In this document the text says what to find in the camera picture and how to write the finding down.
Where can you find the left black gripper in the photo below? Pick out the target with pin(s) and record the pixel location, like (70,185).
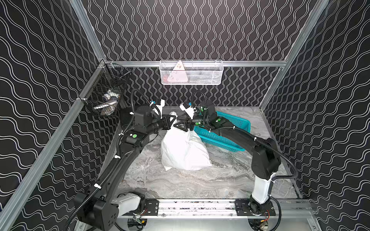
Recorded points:
(167,122)

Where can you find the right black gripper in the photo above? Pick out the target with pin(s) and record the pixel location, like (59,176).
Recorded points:
(185,128)

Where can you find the white plastic bag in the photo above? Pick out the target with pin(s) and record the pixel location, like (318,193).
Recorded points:
(183,150)

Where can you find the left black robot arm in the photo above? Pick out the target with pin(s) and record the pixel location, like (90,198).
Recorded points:
(100,207)

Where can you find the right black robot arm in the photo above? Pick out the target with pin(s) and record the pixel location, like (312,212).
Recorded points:
(265,159)

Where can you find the teal plastic basket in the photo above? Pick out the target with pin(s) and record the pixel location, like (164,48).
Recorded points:
(231,136)

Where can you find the black plastic tool case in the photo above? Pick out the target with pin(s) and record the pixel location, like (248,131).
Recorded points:
(125,118)

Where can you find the pink triangular card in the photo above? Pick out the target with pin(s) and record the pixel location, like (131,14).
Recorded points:
(178,75)

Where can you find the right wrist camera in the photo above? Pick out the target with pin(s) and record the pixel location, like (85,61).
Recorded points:
(189,110)

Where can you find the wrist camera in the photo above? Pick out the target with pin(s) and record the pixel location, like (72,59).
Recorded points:
(189,110)
(160,104)

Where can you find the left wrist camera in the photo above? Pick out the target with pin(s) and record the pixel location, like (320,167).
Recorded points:
(160,104)

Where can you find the clear plastic wall bin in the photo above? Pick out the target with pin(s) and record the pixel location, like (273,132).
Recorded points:
(199,72)

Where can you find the black wire mesh basket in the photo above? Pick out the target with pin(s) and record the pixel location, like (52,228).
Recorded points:
(105,95)

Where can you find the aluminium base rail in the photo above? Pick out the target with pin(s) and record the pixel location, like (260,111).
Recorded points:
(222,208)

